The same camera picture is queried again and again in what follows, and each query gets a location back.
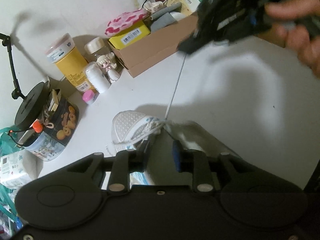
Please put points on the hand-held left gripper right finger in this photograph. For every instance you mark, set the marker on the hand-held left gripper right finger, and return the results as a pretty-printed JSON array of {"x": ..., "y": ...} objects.
[{"x": 177, "y": 156}]

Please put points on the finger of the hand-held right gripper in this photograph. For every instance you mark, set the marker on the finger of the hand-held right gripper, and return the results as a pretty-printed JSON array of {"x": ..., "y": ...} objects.
[{"x": 192, "y": 43}]

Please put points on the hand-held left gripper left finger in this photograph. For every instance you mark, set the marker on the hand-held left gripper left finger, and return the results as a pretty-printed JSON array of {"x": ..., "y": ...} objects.
[{"x": 146, "y": 152}]

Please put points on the white blue sneaker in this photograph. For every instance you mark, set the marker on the white blue sneaker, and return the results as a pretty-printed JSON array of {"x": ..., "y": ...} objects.
[{"x": 127, "y": 125}]

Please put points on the white speckled shoelace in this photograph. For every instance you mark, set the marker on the white speckled shoelace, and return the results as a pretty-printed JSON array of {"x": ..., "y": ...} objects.
[{"x": 175, "y": 90}]

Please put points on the person's right hand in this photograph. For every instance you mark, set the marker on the person's right hand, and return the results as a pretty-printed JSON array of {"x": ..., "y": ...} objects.
[{"x": 300, "y": 45}]

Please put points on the white cloth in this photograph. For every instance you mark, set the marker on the white cloth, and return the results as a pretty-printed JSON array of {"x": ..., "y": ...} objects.
[{"x": 180, "y": 16}]

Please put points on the cardboard box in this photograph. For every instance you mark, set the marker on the cardboard box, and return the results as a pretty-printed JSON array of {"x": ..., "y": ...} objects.
[{"x": 155, "y": 50}]

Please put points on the grey cloth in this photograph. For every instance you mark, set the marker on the grey cloth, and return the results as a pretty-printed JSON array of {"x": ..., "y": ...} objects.
[{"x": 162, "y": 20}]

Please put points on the yellow box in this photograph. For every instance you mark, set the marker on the yellow box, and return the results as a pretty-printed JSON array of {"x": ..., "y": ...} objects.
[{"x": 130, "y": 36}]

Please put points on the pink heart patterned cloth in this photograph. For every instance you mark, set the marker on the pink heart patterned cloth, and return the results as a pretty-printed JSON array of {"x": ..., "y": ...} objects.
[{"x": 125, "y": 21}]

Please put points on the small pink lid jar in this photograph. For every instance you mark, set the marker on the small pink lid jar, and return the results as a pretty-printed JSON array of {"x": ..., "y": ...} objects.
[{"x": 89, "y": 97}]

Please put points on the doll figurine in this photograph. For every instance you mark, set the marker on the doll figurine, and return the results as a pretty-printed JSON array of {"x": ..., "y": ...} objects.
[{"x": 108, "y": 67}]

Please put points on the white pump bottle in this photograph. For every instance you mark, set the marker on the white pump bottle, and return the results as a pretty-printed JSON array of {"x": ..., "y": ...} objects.
[{"x": 98, "y": 78}]

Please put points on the round cookie tin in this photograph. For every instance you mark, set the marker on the round cookie tin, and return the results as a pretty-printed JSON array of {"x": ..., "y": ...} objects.
[{"x": 60, "y": 127}]

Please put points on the clear baby bottle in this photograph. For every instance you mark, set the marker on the clear baby bottle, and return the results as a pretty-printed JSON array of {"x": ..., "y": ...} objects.
[{"x": 96, "y": 47}]

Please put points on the orange cap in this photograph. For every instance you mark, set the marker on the orange cap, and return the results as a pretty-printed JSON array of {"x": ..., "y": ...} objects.
[{"x": 37, "y": 126}]

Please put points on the yellow canister pink lid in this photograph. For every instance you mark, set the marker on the yellow canister pink lid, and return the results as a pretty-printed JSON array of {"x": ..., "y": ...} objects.
[{"x": 72, "y": 65}]

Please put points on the black articulated stand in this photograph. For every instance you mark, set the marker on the black articulated stand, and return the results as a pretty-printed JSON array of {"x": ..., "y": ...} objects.
[{"x": 30, "y": 105}]

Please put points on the white tissue pack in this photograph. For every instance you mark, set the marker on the white tissue pack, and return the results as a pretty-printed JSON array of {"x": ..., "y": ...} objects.
[{"x": 12, "y": 167}]

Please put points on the green mesh tote bag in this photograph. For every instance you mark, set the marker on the green mesh tote bag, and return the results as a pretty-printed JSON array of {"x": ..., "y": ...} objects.
[{"x": 6, "y": 200}]

